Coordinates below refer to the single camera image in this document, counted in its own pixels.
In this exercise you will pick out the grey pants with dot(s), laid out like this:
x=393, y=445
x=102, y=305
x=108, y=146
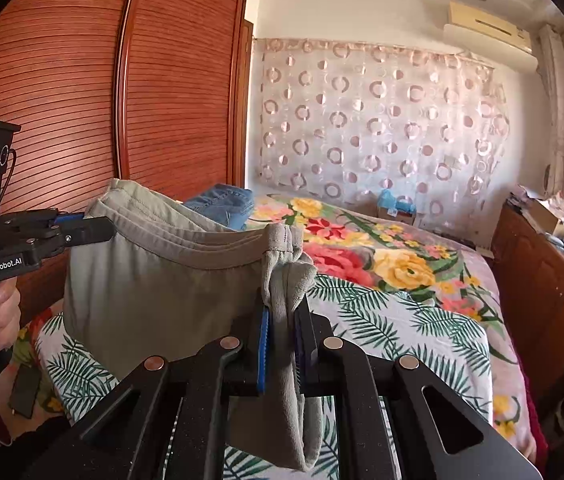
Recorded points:
x=152, y=280

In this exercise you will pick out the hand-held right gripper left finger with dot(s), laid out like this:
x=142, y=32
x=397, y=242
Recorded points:
x=262, y=350

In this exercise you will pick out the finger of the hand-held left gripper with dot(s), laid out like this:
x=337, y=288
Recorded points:
x=69, y=218
x=89, y=232

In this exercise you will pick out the wooden slatted wardrobe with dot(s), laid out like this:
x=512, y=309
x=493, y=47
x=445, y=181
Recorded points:
x=87, y=70

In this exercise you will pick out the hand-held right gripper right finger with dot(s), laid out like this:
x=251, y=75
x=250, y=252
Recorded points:
x=307, y=360

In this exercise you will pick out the blue plastic toy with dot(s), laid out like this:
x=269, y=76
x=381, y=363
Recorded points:
x=394, y=206

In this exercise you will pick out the circle pattern sheer curtain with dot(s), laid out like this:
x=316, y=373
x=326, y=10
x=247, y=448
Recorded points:
x=377, y=125

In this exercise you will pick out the floral blanket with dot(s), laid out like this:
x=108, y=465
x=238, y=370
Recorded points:
x=402, y=260

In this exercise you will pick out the fern print bed sheet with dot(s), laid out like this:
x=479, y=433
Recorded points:
x=402, y=330

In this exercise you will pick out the wall air conditioner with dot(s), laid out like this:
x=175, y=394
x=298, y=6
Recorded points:
x=492, y=35

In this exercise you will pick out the folded blue jeans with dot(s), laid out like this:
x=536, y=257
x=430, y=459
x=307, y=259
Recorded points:
x=227, y=205

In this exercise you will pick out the dark red blanket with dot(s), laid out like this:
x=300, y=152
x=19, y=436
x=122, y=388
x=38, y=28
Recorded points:
x=537, y=425

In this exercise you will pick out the wooden desk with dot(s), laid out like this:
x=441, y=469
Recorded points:
x=547, y=300

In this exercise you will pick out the white wrapped pipe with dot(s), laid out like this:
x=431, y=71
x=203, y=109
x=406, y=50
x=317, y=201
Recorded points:
x=554, y=110

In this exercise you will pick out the black flat object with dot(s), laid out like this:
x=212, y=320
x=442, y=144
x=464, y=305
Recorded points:
x=24, y=390

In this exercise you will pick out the cardboard box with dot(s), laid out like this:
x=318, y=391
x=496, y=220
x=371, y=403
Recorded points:
x=549, y=217

